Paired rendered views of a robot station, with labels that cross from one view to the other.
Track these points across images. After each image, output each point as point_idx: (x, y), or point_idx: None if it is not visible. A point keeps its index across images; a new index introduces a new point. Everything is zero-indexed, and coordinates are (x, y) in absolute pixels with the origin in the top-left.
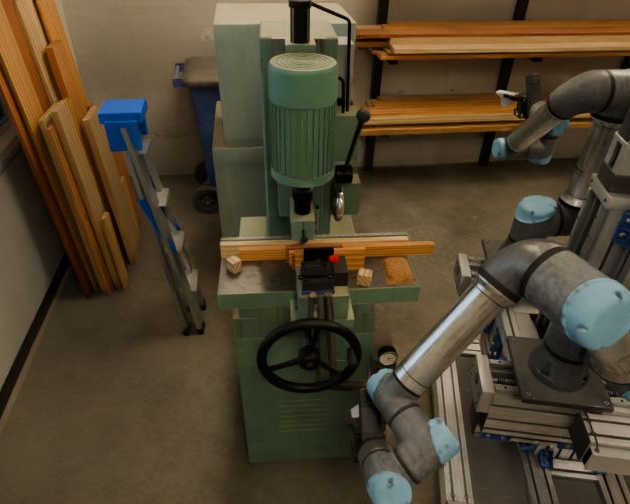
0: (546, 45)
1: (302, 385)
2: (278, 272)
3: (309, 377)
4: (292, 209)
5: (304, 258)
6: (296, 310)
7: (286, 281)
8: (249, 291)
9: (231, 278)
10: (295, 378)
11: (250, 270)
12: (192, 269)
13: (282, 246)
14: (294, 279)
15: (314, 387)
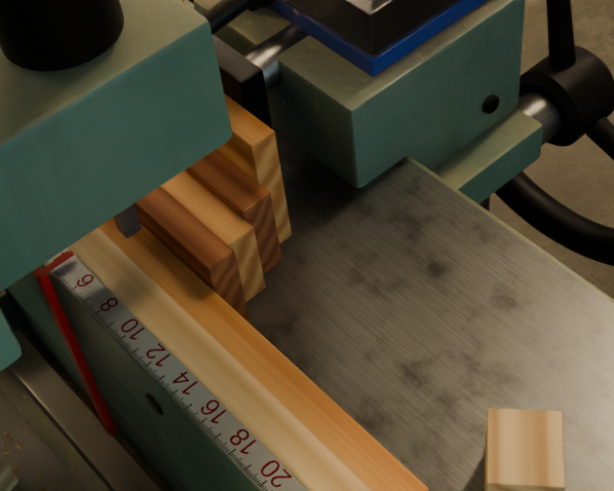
0: None
1: (573, 216)
2: (352, 293)
3: None
4: (71, 91)
5: (268, 110)
6: (471, 148)
7: (383, 223)
8: (591, 295)
9: (596, 442)
10: None
11: (452, 413)
12: None
13: (198, 321)
14: (342, 207)
15: (544, 192)
